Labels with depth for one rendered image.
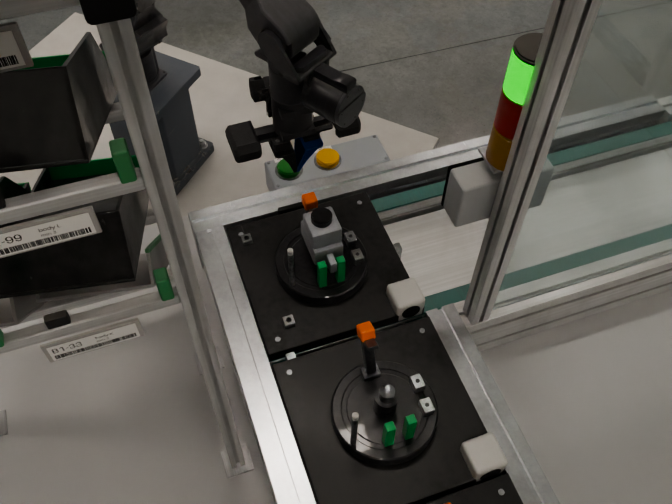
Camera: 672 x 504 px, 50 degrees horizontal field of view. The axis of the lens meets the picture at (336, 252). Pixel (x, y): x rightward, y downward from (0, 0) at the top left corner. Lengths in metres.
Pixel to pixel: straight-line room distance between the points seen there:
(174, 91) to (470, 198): 0.59
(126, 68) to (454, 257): 0.80
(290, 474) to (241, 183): 0.60
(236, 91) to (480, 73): 1.61
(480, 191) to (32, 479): 0.73
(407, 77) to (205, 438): 2.08
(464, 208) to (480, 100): 2.00
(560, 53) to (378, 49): 2.36
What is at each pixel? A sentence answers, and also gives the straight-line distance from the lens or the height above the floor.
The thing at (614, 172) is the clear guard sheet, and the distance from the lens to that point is 0.94.
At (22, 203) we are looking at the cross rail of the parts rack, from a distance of 0.56.
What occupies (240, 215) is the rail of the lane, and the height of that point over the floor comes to 0.96.
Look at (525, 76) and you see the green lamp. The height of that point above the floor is 1.40.
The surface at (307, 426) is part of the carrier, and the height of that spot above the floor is 0.97.
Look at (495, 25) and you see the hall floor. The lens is 3.25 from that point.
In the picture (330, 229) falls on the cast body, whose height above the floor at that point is 1.09.
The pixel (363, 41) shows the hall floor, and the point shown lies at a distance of 3.08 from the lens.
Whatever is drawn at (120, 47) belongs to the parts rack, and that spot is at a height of 1.58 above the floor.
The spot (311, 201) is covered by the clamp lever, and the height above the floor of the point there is 1.08.
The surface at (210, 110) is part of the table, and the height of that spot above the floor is 0.86.
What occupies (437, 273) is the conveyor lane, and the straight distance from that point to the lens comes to 1.16.
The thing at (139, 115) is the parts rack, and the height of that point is 1.53.
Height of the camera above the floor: 1.86
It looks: 54 degrees down
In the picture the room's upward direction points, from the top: 1 degrees clockwise
